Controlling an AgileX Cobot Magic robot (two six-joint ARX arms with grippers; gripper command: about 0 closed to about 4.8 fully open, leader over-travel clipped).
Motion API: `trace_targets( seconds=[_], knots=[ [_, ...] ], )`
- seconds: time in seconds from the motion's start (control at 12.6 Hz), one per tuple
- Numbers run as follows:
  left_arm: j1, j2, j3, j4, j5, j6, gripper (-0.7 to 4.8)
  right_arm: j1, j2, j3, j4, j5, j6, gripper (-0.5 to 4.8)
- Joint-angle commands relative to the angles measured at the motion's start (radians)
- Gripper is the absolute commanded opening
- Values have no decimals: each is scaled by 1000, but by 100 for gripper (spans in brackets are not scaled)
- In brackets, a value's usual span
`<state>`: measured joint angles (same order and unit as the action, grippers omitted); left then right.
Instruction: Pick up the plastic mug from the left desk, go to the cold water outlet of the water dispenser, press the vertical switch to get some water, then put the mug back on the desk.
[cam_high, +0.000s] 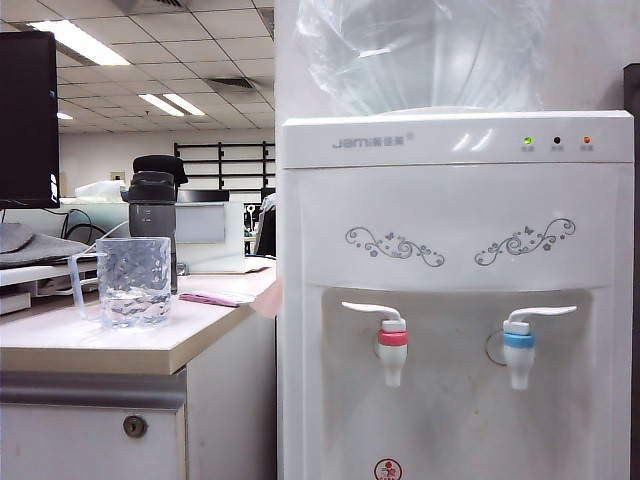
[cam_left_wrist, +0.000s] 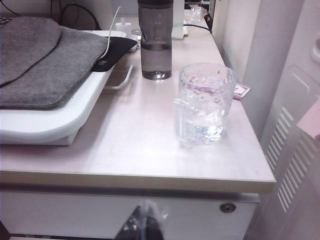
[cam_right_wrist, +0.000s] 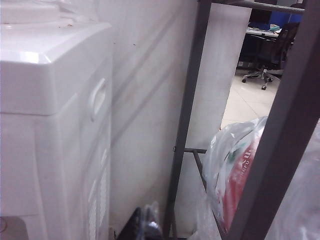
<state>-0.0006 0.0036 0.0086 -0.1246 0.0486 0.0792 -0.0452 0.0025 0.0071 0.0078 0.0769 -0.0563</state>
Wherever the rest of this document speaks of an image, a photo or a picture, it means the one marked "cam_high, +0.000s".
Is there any white water dispenser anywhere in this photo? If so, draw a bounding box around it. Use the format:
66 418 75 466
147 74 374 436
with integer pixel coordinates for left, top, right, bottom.
277 107 636 480

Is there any black wall rack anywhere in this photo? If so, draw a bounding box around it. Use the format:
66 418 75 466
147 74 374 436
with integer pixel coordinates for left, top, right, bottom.
173 141 277 190

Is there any pink paper packet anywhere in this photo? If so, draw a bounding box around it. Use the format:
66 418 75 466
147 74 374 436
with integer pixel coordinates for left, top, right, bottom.
178 290 256 308

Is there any grey transparent water bottle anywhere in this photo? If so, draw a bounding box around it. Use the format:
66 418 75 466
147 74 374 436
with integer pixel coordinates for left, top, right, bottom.
122 169 179 295

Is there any black laptop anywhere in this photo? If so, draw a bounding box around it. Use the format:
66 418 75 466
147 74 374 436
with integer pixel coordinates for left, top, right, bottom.
0 252 101 271

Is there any black desk cable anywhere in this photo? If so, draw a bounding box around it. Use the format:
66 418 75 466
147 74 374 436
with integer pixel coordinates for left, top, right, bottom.
63 207 119 254

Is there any black office chair back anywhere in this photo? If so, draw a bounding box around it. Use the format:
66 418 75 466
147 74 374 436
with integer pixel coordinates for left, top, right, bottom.
253 192 278 259

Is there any white monitor riser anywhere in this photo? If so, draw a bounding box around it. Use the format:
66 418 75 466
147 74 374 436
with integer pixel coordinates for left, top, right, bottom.
0 259 131 316

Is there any grey felt sleeve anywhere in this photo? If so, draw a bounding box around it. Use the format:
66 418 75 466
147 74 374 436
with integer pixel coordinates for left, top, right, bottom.
0 222 101 269

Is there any frosted glass desk partition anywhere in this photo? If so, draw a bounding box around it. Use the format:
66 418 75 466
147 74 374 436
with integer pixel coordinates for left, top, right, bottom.
59 197 251 275

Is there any white cable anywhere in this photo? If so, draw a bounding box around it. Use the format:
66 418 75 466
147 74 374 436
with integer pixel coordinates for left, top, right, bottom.
82 219 131 256

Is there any black computer monitor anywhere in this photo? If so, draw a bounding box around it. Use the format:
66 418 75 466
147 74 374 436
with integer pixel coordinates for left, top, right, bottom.
0 30 61 210

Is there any black chair headrest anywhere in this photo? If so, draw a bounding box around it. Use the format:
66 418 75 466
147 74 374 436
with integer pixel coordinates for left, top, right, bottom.
132 154 190 185

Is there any ceiling air vent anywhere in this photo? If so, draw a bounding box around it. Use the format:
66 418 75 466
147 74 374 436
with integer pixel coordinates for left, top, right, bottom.
204 75 256 92
112 0 196 14

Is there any plastic-wrapped water jug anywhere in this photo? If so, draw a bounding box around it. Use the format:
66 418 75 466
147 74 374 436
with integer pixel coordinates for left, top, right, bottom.
295 0 549 117

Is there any white wire stand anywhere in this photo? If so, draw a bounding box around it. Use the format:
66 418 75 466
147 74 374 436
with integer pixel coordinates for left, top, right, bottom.
37 273 101 297

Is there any clear plastic mug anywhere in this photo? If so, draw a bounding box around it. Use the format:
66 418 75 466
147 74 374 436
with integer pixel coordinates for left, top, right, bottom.
67 237 173 330

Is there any white drawer cabinet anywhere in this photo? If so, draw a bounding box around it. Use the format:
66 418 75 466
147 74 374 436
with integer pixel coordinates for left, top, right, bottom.
0 299 279 480

